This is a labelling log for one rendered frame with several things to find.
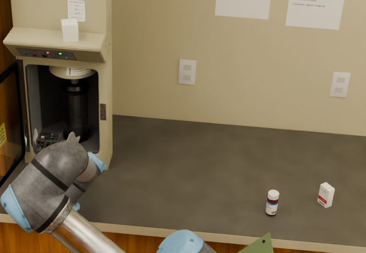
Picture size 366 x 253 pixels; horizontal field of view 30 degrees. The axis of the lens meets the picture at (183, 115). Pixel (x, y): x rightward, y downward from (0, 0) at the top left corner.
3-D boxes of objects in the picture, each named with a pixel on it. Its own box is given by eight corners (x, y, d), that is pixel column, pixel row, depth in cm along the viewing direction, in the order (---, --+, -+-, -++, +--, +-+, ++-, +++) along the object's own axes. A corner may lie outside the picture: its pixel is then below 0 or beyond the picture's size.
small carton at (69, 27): (61, 35, 227) (60, 18, 224) (77, 34, 228) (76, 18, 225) (63, 42, 223) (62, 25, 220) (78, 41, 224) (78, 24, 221)
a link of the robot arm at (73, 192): (91, 199, 209) (63, 176, 205) (66, 227, 207) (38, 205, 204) (85, 193, 216) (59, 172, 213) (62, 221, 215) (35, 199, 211)
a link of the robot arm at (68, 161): (59, 121, 169) (85, 148, 217) (29, 155, 167) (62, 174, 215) (95, 151, 167) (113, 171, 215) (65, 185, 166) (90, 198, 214)
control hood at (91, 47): (14, 52, 237) (12, 26, 231) (107, 60, 235) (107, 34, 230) (4, 68, 227) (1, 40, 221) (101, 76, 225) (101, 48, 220)
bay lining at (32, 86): (47, 113, 278) (42, 34, 259) (110, 118, 277) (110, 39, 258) (31, 147, 257) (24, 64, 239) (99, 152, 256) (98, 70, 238)
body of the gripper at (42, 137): (62, 131, 222) (53, 152, 212) (63, 153, 227) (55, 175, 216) (39, 130, 222) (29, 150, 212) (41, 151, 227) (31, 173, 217)
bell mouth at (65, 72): (55, 54, 257) (54, 41, 254) (102, 58, 256) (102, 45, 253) (43, 77, 242) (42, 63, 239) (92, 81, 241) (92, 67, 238)
